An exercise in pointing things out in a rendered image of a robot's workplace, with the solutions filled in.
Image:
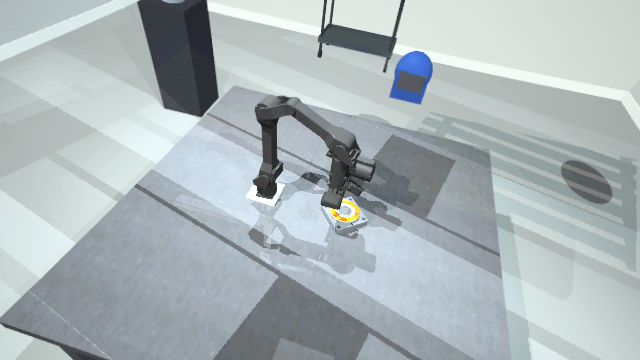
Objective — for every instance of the yellow and orange round plate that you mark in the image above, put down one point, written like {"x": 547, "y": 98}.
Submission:
{"x": 346, "y": 218}

